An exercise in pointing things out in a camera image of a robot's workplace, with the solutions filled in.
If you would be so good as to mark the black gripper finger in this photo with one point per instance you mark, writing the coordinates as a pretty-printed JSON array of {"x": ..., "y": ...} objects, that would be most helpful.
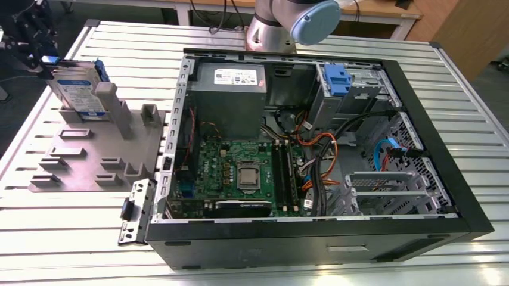
[
  {"x": 45, "y": 62},
  {"x": 18, "y": 53}
]

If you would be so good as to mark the hard disk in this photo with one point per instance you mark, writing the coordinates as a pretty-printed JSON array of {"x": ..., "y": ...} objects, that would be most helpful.
[{"x": 78, "y": 89}]

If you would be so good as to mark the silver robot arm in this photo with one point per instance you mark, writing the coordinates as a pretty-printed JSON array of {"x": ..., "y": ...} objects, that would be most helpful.
[{"x": 275, "y": 35}]

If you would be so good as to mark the metal disk bay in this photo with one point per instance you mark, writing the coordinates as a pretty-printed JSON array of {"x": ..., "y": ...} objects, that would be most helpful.
[{"x": 389, "y": 194}]

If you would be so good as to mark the dark floor object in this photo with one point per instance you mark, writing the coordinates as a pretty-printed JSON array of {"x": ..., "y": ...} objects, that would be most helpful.
[{"x": 3, "y": 93}]

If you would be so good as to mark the black table corner cap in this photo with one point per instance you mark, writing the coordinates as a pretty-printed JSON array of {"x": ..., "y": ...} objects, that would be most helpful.
[
  {"x": 436, "y": 45},
  {"x": 93, "y": 23}
]

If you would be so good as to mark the grey parts rack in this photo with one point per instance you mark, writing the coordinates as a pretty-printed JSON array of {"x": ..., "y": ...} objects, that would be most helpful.
[{"x": 104, "y": 149}]

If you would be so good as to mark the grey power supply unit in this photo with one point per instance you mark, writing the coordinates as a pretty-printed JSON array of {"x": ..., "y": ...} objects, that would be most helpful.
[{"x": 230, "y": 113}]

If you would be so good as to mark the green motherboard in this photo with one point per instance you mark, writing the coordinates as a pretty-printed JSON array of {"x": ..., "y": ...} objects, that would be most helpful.
[{"x": 214, "y": 167}]

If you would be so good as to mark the silver CPU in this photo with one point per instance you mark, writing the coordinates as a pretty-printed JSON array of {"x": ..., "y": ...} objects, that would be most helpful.
[{"x": 249, "y": 176}]

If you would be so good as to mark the CPU socket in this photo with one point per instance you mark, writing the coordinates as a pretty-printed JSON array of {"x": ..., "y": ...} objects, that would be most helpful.
[{"x": 250, "y": 190}]

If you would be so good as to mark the black graphics card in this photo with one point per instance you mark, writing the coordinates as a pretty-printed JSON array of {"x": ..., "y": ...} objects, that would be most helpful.
[{"x": 238, "y": 210}]

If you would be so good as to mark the black RAM slot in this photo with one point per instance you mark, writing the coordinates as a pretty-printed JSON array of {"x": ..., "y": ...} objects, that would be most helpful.
[
  {"x": 292, "y": 175},
  {"x": 281, "y": 175}
]

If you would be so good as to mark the blue drive latch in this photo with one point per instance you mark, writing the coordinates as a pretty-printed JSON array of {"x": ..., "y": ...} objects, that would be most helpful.
[{"x": 337, "y": 79}]

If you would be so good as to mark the grey metal drive cage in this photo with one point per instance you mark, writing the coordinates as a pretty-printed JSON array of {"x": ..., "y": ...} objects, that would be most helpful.
[{"x": 343, "y": 107}]

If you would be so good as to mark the black PC case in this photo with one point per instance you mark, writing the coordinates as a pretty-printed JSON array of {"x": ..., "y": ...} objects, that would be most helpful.
[{"x": 279, "y": 247}]

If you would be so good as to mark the small black desk item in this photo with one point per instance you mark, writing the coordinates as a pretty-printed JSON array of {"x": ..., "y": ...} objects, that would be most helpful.
[{"x": 404, "y": 3}]

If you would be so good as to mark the wooden cabinet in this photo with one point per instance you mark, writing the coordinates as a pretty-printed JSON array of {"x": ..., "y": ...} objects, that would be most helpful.
[{"x": 470, "y": 29}]

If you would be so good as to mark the black chair base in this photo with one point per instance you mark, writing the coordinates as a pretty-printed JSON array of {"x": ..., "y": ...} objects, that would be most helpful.
[{"x": 504, "y": 64}]

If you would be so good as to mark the blue bracket clip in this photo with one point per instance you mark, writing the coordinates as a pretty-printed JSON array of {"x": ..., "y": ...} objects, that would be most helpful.
[{"x": 128, "y": 208}]

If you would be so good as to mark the metal expansion slot bracket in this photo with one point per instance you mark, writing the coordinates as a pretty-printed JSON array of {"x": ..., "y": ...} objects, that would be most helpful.
[{"x": 144, "y": 208}]

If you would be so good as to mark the wooden desk white frame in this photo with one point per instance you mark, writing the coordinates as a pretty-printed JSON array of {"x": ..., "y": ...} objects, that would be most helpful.
[{"x": 389, "y": 10}]

